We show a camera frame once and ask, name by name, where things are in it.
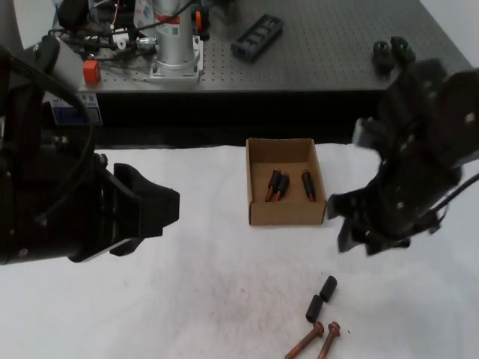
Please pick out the blue label plate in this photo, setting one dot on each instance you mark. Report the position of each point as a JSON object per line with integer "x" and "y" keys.
{"x": 75, "y": 112}

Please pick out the bolt in black sleeve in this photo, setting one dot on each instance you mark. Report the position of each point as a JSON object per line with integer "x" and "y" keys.
{"x": 282, "y": 188}
{"x": 273, "y": 185}
{"x": 308, "y": 186}

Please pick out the orange block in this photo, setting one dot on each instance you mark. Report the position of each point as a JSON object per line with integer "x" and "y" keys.
{"x": 91, "y": 71}

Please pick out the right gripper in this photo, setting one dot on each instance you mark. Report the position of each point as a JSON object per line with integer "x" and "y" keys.
{"x": 408, "y": 202}

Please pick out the black cylindrical sleeve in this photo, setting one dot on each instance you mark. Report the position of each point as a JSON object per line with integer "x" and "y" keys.
{"x": 314, "y": 308}
{"x": 329, "y": 289}

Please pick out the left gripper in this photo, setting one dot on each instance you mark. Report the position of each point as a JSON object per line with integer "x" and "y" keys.
{"x": 93, "y": 209}

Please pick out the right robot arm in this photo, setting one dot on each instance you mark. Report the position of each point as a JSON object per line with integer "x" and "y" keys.
{"x": 430, "y": 108}

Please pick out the orange round knob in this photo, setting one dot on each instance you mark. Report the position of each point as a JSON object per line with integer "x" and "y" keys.
{"x": 198, "y": 20}

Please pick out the copper flanged bolt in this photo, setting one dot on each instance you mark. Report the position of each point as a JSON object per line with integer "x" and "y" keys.
{"x": 305, "y": 342}
{"x": 328, "y": 342}

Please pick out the metal bench with holes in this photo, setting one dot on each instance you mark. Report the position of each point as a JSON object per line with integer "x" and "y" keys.
{"x": 299, "y": 56}

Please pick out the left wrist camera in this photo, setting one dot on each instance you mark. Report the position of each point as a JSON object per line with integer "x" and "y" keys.
{"x": 61, "y": 61}

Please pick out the dark slotted plastic rack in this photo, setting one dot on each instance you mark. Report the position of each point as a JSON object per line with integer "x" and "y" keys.
{"x": 257, "y": 36}

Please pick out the small open cardboard box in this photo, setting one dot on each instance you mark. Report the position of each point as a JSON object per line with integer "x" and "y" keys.
{"x": 286, "y": 213}

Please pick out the silver-white cylindrical machine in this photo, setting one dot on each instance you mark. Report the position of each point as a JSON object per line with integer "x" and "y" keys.
{"x": 176, "y": 41}

